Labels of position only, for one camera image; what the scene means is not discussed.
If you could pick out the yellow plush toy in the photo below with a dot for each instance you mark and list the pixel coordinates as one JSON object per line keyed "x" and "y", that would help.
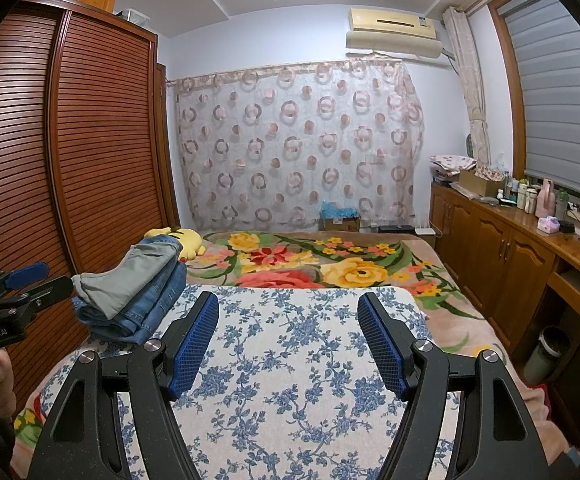
{"x": 185, "y": 242}

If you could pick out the white air deflector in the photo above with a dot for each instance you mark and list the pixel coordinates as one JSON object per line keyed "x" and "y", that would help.
{"x": 395, "y": 45}

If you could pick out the pink bottle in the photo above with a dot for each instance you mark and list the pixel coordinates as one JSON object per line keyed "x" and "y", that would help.
{"x": 545, "y": 200}

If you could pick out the colourful flower blanket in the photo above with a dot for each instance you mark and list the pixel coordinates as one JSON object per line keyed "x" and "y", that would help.
{"x": 295, "y": 260}

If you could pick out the row of bottles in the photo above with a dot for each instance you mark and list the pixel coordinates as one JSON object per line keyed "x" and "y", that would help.
{"x": 520, "y": 195}

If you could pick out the grey window blind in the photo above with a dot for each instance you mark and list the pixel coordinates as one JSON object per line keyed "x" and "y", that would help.
{"x": 565, "y": 100}

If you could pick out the clear plastic box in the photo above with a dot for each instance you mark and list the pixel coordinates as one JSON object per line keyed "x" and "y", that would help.
{"x": 132, "y": 16}

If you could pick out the circle print sheer curtain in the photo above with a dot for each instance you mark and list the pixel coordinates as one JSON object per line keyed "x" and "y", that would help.
{"x": 295, "y": 145}

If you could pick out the grey pants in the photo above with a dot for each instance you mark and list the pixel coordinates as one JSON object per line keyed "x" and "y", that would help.
{"x": 120, "y": 285}

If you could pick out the louvered wooden wardrobe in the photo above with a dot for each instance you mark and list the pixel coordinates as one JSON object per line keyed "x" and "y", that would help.
{"x": 100, "y": 160}

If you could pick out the beige window curtain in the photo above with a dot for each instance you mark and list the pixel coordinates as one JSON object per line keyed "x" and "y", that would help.
{"x": 470, "y": 85}

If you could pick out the open cardboard box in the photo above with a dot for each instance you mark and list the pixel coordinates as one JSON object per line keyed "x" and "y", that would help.
{"x": 477, "y": 182}

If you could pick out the pink tissue box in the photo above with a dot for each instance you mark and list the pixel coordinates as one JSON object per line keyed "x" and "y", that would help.
{"x": 548, "y": 224}

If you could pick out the long wooden cabinet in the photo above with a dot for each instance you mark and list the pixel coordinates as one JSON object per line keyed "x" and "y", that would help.
{"x": 490, "y": 245}

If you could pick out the green bottle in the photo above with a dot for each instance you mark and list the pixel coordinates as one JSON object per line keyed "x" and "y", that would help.
{"x": 562, "y": 202}

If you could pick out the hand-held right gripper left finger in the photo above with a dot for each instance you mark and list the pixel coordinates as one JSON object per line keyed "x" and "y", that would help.
{"x": 195, "y": 345}

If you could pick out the person's left hand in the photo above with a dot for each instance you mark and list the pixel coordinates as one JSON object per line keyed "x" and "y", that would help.
{"x": 6, "y": 385}

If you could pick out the beige air conditioner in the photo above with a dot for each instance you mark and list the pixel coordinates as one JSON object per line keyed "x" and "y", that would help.
{"x": 392, "y": 22}

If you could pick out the wooden window frame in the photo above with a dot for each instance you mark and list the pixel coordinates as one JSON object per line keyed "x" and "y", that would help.
{"x": 510, "y": 95}

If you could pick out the folded floral cloth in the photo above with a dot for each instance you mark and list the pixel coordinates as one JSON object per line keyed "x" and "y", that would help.
{"x": 452, "y": 162}

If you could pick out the blue floral bed sheet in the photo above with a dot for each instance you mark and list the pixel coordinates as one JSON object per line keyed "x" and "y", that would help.
{"x": 290, "y": 360}

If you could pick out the white flat box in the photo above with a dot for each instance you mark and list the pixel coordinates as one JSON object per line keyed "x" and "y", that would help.
{"x": 424, "y": 231}

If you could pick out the grey trash bin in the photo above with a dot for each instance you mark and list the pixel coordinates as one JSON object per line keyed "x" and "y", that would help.
{"x": 545, "y": 357}

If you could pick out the small black box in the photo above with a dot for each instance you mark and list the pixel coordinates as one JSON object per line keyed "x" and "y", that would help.
{"x": 568, "y": 227}

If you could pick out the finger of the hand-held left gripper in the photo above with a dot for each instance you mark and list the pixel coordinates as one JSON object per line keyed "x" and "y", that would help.
{"x": 27, "y": 275}
{"x": 50, "y": 290}

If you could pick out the open wooden drawer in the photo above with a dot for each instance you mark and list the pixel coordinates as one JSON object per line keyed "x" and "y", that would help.
{"x": 570, "y": 292}

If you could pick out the folded blue jeans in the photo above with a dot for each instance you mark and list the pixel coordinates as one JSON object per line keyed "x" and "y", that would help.
{"x": 135, "y": 329}
{"x": 160, "y": 246}

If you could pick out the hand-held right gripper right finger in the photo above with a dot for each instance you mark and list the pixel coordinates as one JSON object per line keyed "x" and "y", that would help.
{"x": 385, "y": 345}

